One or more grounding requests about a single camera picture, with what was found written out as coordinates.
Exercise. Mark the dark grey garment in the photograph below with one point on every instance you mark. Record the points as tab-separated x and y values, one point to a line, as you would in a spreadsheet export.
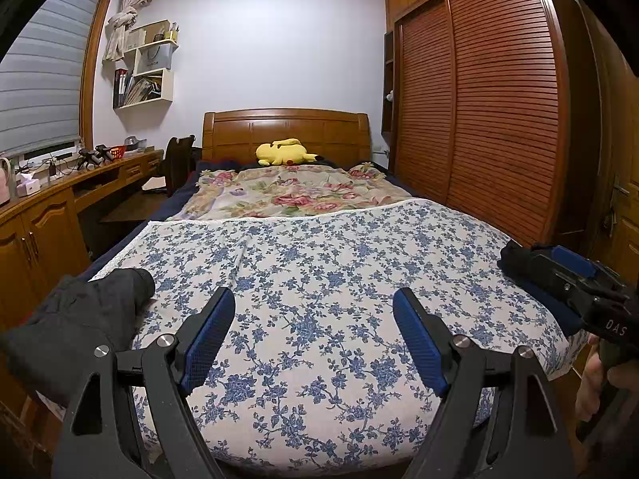
65	329

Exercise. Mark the grey metal pot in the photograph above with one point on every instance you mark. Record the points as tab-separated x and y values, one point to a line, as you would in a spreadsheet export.
134	143

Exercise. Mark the row of binders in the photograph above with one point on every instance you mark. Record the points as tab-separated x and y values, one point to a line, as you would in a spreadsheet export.
122	87

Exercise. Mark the grey window blind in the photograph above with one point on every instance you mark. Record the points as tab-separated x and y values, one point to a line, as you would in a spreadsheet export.
40	85

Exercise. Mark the white box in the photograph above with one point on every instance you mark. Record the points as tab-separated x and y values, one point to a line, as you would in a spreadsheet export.
28	187

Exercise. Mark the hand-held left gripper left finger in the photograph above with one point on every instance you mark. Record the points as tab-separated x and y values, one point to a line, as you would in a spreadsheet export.
209	339

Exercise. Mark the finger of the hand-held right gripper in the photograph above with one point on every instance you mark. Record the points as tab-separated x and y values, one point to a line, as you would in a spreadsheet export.
566	287
574	262

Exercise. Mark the wooden louvred wardrobe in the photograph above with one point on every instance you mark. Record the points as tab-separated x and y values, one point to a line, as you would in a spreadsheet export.
499	110

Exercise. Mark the yellow plush toy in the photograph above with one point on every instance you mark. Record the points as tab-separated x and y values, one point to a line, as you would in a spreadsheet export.
282	152

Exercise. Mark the pink kettle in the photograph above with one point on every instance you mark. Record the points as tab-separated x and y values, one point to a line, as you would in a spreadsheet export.
4	182

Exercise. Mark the tied beige curtain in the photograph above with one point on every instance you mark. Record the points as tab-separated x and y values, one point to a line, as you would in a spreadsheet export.
117	30

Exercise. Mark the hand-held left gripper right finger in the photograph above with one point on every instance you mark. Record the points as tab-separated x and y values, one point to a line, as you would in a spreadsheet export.
419	344

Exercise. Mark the wooden desk with cabinets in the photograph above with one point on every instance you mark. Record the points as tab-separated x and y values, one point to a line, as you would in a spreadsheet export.
45	229

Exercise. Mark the dark wooden chair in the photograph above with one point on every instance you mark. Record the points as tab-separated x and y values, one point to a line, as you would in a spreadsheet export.
177	159

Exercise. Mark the wooden door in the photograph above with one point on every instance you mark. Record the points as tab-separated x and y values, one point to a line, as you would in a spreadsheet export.
624	199

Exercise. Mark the blue floral bedspread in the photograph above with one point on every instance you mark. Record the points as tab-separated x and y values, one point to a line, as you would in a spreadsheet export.
324	269

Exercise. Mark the wooden bed headboard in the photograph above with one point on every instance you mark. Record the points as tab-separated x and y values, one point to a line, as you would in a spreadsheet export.
329	129

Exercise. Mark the narrow wooden side shelf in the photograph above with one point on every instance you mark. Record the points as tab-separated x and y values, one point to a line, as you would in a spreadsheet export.
389	80

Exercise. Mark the black tool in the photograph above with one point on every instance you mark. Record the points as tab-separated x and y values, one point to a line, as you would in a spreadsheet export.
95	154

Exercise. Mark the pink floral quilt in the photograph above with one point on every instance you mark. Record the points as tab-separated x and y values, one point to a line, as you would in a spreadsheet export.
279	194

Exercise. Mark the red basket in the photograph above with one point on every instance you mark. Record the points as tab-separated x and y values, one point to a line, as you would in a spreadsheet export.
118	152

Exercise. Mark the person's right hand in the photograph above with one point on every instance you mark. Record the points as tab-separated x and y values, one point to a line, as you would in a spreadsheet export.
586	389

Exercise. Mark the black clothes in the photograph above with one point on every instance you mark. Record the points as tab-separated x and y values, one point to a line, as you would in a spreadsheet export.
516	262

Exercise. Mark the white paper bag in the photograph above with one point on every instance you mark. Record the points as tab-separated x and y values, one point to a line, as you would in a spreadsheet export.
154	60

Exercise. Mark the white wall shelf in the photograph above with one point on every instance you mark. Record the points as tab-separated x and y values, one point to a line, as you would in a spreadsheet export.
167	87

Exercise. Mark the wooden window frame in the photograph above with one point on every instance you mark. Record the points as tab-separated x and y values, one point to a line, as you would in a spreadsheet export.
90	85

